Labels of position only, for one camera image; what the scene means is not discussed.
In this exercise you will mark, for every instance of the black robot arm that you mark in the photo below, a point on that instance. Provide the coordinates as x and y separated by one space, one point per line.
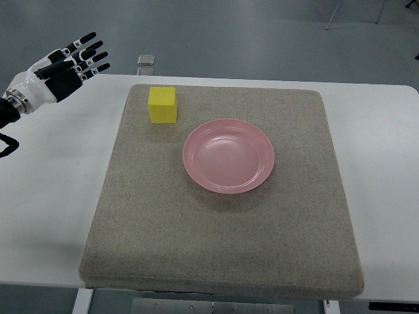
8 113

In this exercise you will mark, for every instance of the beige fabric mat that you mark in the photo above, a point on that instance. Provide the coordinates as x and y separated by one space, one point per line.
156 229

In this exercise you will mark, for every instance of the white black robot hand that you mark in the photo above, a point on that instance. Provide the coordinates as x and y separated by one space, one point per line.
55 77

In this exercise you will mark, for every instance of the metal stand legs background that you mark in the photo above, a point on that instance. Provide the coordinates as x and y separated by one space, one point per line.
375 13

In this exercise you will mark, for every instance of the clear floor socket cover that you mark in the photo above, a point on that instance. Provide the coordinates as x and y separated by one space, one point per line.
146 59

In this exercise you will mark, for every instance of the yellow foam block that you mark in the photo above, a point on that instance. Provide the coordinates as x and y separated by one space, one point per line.
162 104

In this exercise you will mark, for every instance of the pink plate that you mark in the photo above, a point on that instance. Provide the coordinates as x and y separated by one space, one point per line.
228 156

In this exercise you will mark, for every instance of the white table leg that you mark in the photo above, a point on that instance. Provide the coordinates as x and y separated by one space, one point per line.
83 301
331 307

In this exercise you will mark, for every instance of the white table leg right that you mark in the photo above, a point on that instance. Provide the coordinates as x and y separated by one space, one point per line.
331 307

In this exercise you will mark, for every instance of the white table leg left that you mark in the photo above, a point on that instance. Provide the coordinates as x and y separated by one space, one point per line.
83 301

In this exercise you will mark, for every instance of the grey metal crossbar plate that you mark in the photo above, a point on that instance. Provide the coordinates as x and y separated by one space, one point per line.
151 305

